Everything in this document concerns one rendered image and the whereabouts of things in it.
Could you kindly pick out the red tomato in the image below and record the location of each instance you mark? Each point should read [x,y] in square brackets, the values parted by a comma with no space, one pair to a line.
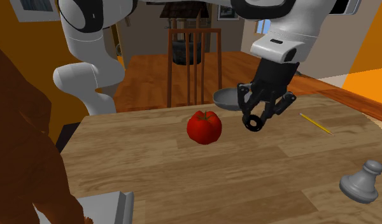
[204,128]

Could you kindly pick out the white framed wall picture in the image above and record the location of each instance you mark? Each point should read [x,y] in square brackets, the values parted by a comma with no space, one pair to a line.
[32,11]

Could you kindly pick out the wooden table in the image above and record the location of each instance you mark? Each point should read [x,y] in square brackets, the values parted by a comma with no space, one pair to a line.
[209,180]

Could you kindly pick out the brown rough figure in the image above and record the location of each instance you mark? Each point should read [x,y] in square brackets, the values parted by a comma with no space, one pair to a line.
[20,149]

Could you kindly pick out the yellow pencil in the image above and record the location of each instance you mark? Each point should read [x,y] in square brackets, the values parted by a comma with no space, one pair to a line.
[316,124]

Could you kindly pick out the window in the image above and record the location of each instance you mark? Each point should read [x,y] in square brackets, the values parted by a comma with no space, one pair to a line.
[264,26]

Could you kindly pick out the grey bowl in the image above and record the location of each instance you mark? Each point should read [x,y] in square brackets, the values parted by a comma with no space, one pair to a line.
[225,99]

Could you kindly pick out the wooden chair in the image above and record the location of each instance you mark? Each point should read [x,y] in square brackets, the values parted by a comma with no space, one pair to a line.
[188,77]

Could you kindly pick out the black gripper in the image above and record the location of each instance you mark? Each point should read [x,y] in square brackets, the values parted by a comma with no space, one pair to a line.
[273,76]

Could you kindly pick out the small dark wall picture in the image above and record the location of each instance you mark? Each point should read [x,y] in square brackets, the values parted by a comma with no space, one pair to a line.
[227,13]

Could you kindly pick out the grey chess pawn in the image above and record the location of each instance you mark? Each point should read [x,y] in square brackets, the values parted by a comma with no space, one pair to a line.
[360,184]

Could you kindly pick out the grey box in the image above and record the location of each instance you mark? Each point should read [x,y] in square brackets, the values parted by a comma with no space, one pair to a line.
[107,208]

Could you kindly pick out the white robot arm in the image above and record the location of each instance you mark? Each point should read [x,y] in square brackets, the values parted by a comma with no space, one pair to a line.
[91,77]

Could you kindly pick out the black pot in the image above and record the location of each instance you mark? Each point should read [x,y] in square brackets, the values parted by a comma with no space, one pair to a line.
[181,54]

